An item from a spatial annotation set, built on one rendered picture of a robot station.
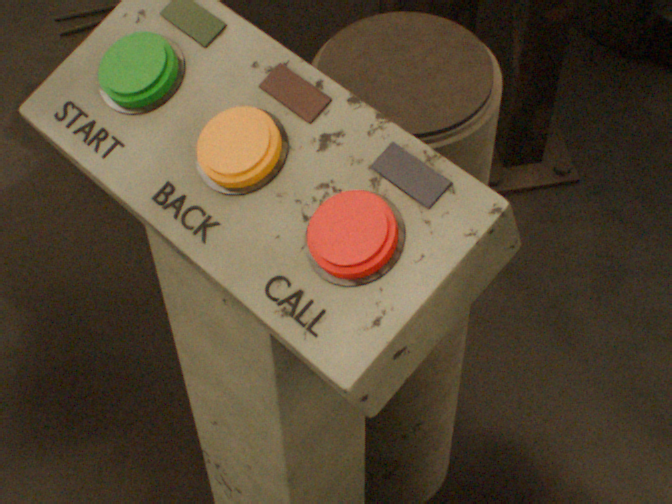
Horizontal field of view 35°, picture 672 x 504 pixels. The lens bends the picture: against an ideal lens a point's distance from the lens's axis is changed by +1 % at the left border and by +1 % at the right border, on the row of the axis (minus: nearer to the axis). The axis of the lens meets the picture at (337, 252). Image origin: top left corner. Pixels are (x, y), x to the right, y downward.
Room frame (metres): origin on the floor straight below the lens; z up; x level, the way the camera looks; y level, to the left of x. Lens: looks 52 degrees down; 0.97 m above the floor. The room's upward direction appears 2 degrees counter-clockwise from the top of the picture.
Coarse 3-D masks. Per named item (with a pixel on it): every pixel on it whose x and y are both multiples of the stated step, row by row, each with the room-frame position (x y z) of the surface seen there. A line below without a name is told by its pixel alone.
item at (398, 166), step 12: (396, 144) 0.33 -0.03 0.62; (384, 156) 0.33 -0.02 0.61; (396, 156) 0.32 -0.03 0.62; (408, 156) 0.32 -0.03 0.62; (372, 168) 0.32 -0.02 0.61; (384, 168) 0.32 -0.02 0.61; (396, 168) 0.32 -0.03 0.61; (408, 168) 0.32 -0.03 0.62; (420, 168) 0.32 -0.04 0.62; (396, 180) 0.31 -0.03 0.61; (408, 180) 0.31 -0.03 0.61; (420, 180) 0.31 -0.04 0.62; (432, 180) 0.31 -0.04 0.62; (444, 180) 0.31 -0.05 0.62; (408, 192) 0.31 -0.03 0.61; (420, 192) 0.30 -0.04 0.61; (432, 192) 0.30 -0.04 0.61; (444, 192) 0.30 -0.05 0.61; (432, 204) 0.30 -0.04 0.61
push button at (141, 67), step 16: (144, 32) 0.42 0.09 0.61; (112, 48) 0.41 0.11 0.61; (128, 48) 0.41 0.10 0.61; (144, 48) 0.40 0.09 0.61; (160, 48) 0.40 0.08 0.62; (112, 64) 0.40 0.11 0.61; (128, 64) 0.40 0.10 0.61; (144, 64) 0.39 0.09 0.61; (160, 64) 0.39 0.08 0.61; (176, 64) 0.40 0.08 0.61; (112, 80) 0.39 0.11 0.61; (128, 80) 0.39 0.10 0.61; (144, 80) 0.39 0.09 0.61; (160, 80) 0.39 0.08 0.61; (112, 96) 0.38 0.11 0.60; (128, 96) 0.38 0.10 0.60; (144, 96) 0.38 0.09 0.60; (160, 96) 0.38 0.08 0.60
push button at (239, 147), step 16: (224, 112) 0.36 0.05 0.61; (240, 112) 0.36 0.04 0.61; (256, 112) 0.36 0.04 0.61; (208, 128) 0.35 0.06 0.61; (224, 128) 0.35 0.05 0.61; (240, 128) 0.35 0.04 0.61; (256, 128) 0.35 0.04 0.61; (272, 128) 0.35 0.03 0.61; (208, 144) 0.34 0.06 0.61; (224, 144) 0.34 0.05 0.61; (240, 144) 0.34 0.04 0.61; (256, 144) 0.34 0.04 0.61; (272, 144) 0.34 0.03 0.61; (208, 160) 0.34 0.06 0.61; (224, 160) 0.33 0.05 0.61; (240, 160) 0.33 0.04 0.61; (256, 160) 0.33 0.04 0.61; (272, 160) 0.33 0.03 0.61; (208, 176) 0.33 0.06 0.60; (224, 176) 0.33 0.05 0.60; (240, 176) 0.33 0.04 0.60; (256, 176) 0.33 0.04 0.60
